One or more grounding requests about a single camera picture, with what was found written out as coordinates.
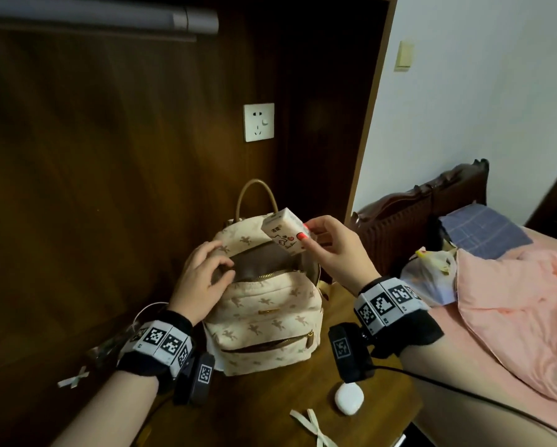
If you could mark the marker wristband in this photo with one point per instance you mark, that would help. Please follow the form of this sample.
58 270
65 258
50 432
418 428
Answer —
159 342
385 304

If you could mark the white red-print box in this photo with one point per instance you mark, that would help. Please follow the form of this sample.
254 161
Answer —
285 228

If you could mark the large white ribbon cross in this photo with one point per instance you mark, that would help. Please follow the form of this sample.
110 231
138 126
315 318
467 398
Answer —
313 425

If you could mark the person's left hand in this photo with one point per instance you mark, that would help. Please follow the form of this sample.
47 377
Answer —
197 288

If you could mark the person's left forearm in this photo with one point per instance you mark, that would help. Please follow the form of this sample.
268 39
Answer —
106 414

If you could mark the dark wooden bed headboard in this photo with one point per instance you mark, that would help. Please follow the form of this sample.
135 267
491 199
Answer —
399 228

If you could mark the white plastic bag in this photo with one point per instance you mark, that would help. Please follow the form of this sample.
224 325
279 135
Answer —
427 279

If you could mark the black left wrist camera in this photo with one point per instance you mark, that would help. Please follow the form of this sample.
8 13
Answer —
199 377

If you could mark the blue plaid pillow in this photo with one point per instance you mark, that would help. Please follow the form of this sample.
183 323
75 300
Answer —
483 230

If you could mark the left marker wristband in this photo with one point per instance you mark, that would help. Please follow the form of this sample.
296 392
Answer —
159 342

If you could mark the white wall socket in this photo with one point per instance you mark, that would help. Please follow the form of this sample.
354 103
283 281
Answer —
259 121

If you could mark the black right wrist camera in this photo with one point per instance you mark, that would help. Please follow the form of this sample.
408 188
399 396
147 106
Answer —
348 351

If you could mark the person's right forearm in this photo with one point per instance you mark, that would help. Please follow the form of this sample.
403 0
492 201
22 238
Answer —
483 400

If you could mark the right marker wristband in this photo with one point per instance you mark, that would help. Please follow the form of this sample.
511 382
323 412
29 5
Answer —
385 304

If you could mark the clear bag with dark contents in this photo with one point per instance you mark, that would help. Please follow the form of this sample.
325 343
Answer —
108 346

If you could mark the small white ribbon cross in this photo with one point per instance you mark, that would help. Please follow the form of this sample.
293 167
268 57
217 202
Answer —
73 379

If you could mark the pink quilt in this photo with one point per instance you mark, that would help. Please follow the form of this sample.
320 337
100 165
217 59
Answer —
515 311

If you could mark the white earbuds case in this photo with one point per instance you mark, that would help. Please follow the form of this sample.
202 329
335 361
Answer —
349 399

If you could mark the beige light switch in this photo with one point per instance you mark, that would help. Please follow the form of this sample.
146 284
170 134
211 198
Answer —
404 55

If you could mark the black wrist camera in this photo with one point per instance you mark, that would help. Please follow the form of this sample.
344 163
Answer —
348 351
199 377

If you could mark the person's right hand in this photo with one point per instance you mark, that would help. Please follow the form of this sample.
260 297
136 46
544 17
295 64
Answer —
348 260

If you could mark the grey light bar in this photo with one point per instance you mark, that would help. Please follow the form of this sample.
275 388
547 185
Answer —
97 13

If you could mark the beige horse-print backpack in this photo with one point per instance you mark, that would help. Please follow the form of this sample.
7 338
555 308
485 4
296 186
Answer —
264 321

